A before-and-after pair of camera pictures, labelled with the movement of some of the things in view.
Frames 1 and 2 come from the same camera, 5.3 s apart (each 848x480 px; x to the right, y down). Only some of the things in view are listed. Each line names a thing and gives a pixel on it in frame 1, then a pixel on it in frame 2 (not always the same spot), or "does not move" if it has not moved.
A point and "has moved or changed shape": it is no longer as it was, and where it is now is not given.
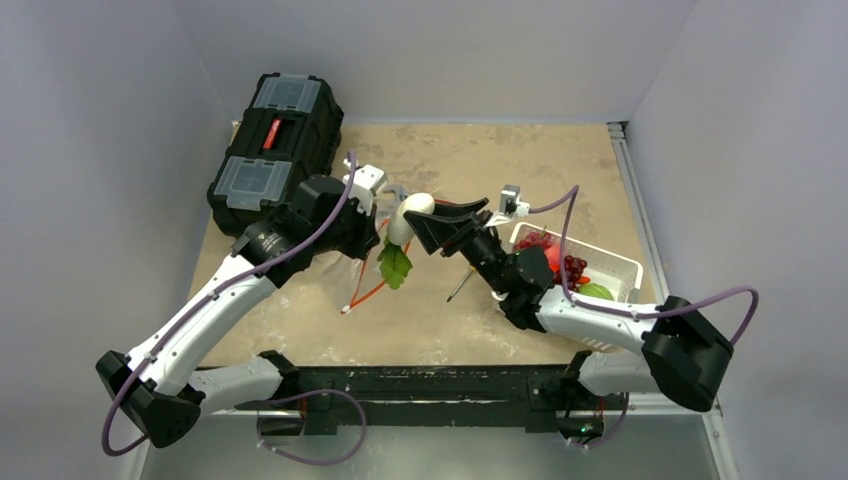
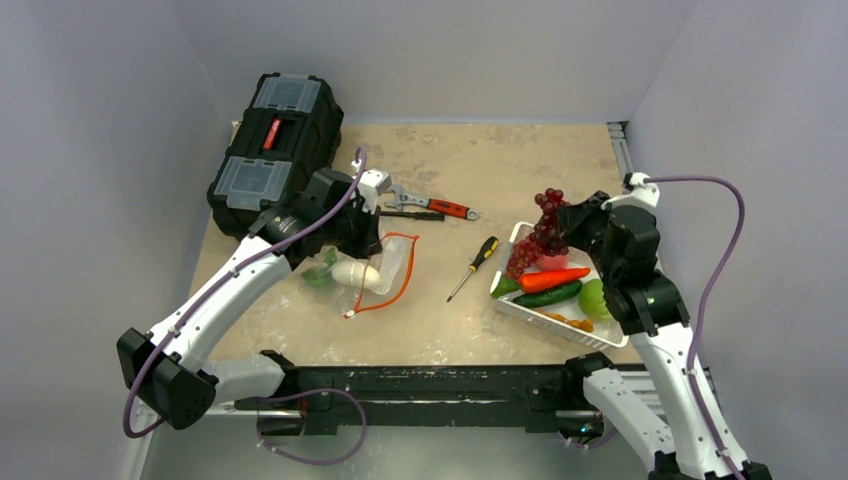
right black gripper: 448,238 -> 577,221
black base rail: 536,396 does not move
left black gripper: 366,238 does not move
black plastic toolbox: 291,133 does not move
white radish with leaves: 395,265 -> 349,271
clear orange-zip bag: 372,274 has moved or changed shape
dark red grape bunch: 573,268 -> 547,234
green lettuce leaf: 596,290 does not move
